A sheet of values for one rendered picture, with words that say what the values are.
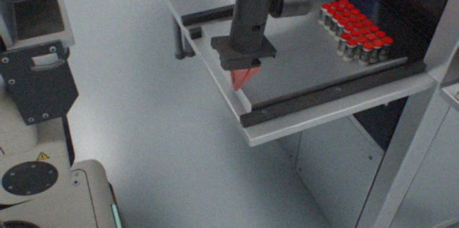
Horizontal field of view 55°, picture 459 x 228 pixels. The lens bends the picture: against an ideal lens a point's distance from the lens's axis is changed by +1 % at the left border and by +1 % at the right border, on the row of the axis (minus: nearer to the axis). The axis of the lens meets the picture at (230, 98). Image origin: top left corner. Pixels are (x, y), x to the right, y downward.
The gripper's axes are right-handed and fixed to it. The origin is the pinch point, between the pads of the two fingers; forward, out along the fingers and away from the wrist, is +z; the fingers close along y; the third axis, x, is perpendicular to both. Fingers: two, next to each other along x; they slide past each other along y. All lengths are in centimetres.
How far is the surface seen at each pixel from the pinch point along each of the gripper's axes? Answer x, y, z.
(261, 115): -7.5, 2.0, 1.1
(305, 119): -9.9, 10.0, 1.8
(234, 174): 42, 33, 87
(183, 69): 113, 35, 86
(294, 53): 7.6, 17.2, 0.2
